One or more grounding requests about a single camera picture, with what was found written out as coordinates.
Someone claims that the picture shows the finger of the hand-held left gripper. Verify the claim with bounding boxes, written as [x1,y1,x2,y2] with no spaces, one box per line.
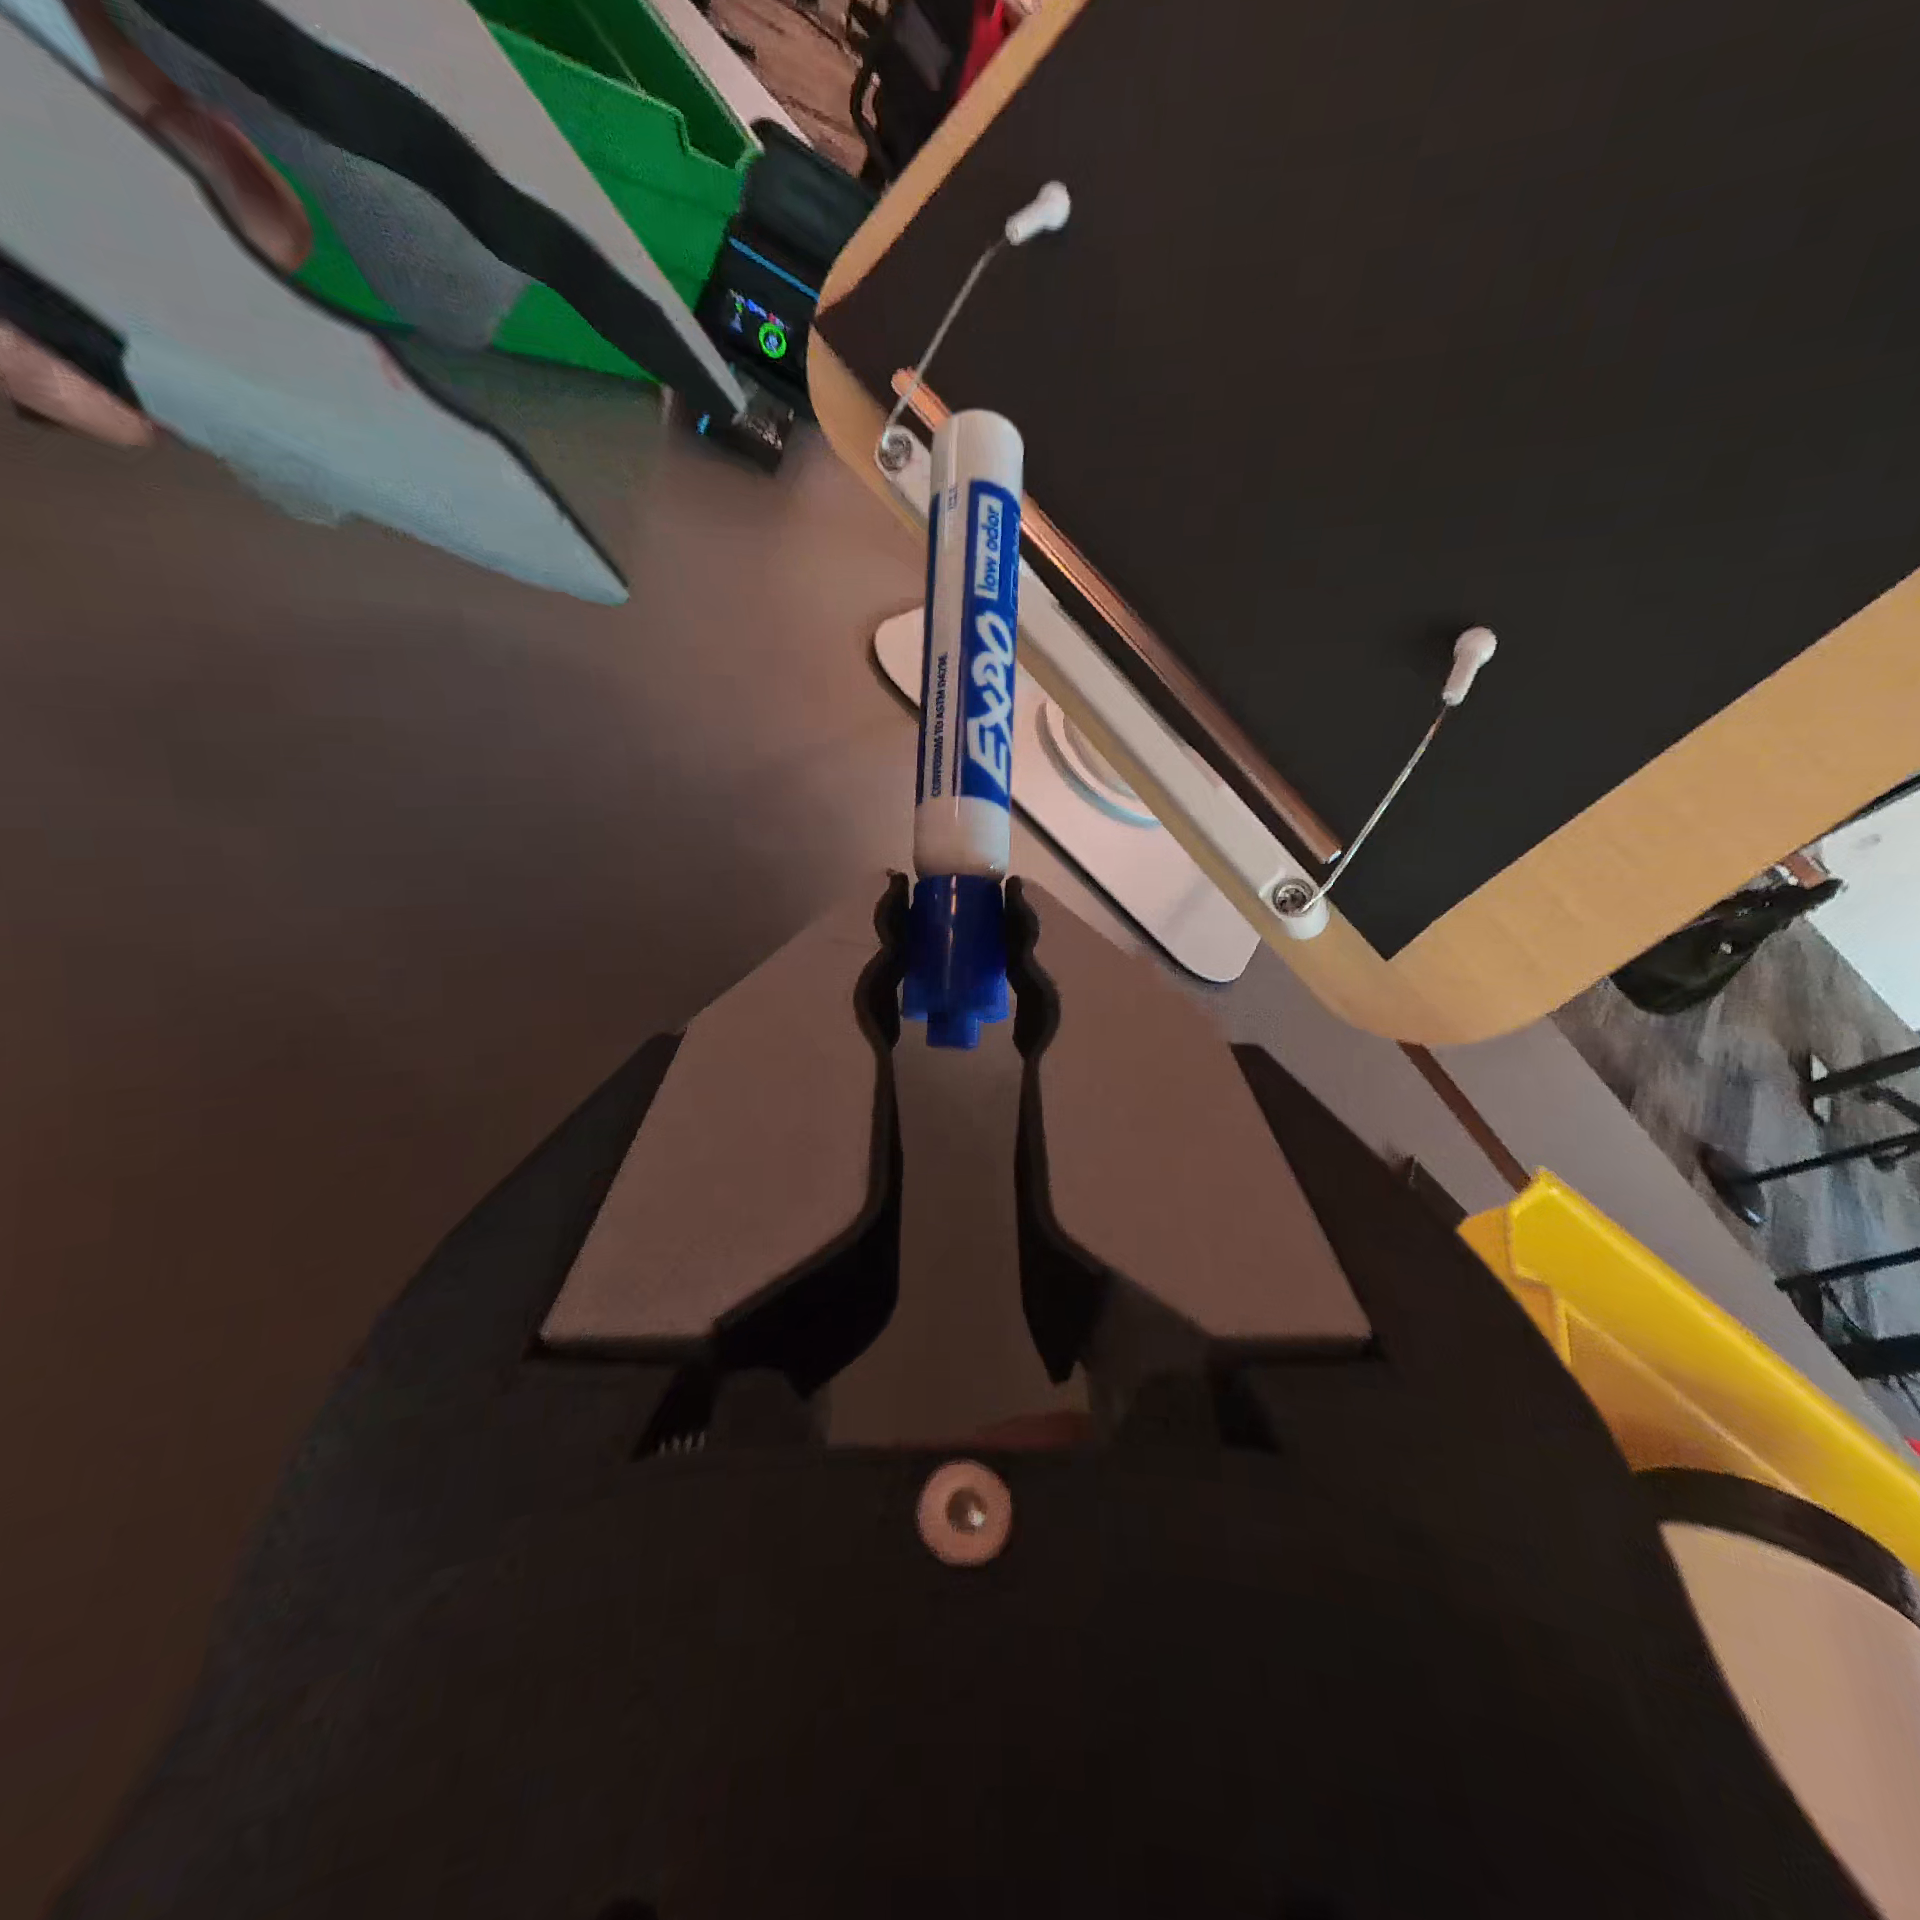
[0,12,632,609]
[133,0,751,432]

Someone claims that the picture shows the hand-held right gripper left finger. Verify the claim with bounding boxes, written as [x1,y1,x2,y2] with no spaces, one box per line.
[536,873,915,1396]

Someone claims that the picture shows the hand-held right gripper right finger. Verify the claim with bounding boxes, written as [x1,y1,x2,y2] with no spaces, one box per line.
[1002,873,1373,1386]

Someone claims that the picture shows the large green plastic bin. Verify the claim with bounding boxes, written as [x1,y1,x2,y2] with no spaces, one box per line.
[282,0,760,386]

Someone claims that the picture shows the yellow plastic bin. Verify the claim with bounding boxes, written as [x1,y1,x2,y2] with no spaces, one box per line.
[1455,1169,1920,1580]

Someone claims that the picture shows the blue dry erase marker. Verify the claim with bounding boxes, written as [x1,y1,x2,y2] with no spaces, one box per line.
[895,407,1030,1051]

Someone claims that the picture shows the person's left hand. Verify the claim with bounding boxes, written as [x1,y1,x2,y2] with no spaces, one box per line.
[0,0,317,449]

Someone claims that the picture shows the black power bank with display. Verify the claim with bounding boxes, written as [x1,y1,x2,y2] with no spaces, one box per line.
[695,239,822,380]

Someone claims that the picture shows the small black box blue edge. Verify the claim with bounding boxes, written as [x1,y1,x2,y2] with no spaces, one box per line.
[695,392,800,477]

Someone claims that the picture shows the black wooden book stand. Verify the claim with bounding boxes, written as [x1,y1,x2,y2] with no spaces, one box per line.
[804,0,1920,1048]

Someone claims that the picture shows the wire page holder white tip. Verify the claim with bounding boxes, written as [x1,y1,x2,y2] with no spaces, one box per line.
[1263,624,1504,922]
[874,181,1076,476]

